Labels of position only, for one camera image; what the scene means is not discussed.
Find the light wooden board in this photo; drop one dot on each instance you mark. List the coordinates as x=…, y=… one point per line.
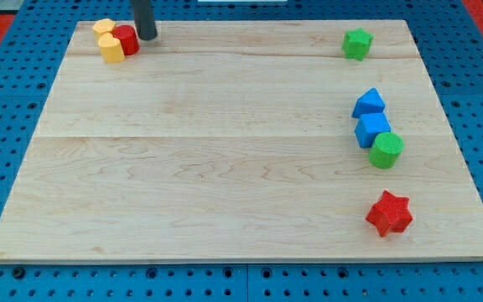
x=233, y=142

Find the green star block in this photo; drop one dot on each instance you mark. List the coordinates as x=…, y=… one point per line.
x=356, y=44

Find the red star block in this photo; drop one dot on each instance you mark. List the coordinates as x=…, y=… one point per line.
x=390, y=214

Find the blue cube block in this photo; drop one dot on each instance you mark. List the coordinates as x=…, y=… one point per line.
x=369, y=126

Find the blue triangle block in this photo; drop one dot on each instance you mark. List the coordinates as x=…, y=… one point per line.
x=370, y=102

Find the green cylinder block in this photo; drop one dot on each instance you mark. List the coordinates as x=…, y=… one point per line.
x=385, y=150

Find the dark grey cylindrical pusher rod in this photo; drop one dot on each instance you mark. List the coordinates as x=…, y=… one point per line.
x=144, y=19

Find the red cylinder block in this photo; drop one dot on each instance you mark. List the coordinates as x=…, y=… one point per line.
x=128, y=38

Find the yellow heart block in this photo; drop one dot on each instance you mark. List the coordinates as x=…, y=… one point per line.
x=111, y=48

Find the yellow hexagon block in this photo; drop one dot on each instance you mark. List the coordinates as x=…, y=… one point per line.
x=103, y=26

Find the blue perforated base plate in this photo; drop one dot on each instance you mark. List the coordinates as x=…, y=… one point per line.
x=33, y=38

